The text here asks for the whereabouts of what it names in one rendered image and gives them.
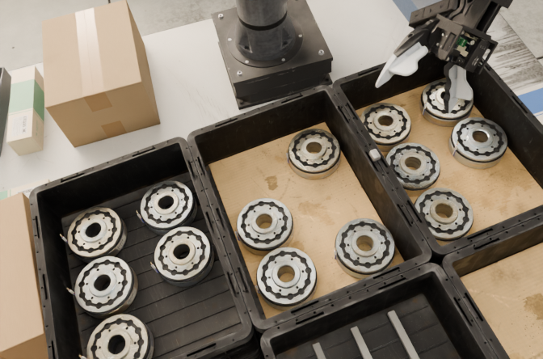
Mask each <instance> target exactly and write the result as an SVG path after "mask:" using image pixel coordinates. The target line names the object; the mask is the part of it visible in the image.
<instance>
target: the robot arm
mask: <svg viewBox="0 0 543 359"><path fill-rule="evenodd" d="M235 1H236V6H237V12H238V21H237V24H236V27H235V30H234V41H235V45H236V48H237V50H238V51H239V52H240V53H241V54H242V55H243V56H245V57H248V58H250V59H252V60H256V61H270V60H274V59H276V58H279V57H282V56H283V55H285V54H286V53H287V52H289V50H290V49H291V48H292V47H293V45H294V43H295V39H296V35H295V27H294V25H293V22H292V20H291V19H290V17H289V15H288V12H287V1H288V0H235ZM512 1H513V0H441V1H439V2H436V3H433V4H431V5H429V6H425V7H423V8H421V9H418V10H416V11H413V12H411V15H410V22H409V25H408V26H409V27H412V28H414V30H413V31H412V32H410V33H409V34H408V35H407V36H406V37H405V38H404V39H403V41H402V42H401V43H400V45H399V46H398V47H397V48H396V49H395V50H394V54H393V55H392V56H391V58H390V59H389V60H388V61H387V63H386V64H385V67H384V69H383V70H382V71H381V74H380V76H379V78H378V80H377V82H376V88H377V89H378V88H379V87H381V86H383V85H384V84H386V83H387V82H388V81H389V80H390V79H391V78H392V77H393V76H394V75H395V74H398V75H401V76H409V75H411V74H413V73H414V72H415V71H416V70H417V69H418V61H419V60H420V59H421V58H422V57H424V56H425V55H426V54H427V53H428V54H433V53H434V54H435V55H436V57H438V58H439V59H440V60H442V61H446V62H447V61H448V64H447V65H446V66H445V67H444V76H445V77H446V84H445V86H444V90H445V95H444V106H445V110H446V112H447V113H448V114H449V113H450V112H451V111H452V110H453V108H454V107H455V105H456V103H457V101H458V99H465V100H471V99H472V98H473V90H472V88H471V87H470V85H469V84H468V83H467V81H466V70H468V71H469V72H472V73H473V72H476V73H477V74H480V73H481V72H482V70H483V68H484V66H485V65H486V63H487V62H488V60H489V58H490V56H491V54H492V53H493V52H494V50H495V48H496V46H497V45H498V43H499V42H497V41H495V40H492V39H491V36H490V35H488V34H486V32H487V31H488V29H489V27H490V26H491V24H492V22H493V21H494V19H495V17H496V15H497V14H498V12H499V10H500V8H501V7H505V8H507V9H508V8H509V6H510V5H511V3H512ZM424 46H426V47H424ZM487 49H489V50H490V52H489V53H488V55H487V57H486V59H485V61H484V62H483V63H482V65H481V66H480V65H479V64H478V63H479V62H480V61H481V59H482V57H483V55H484V54H485V52H486V50H487Z"/></svg>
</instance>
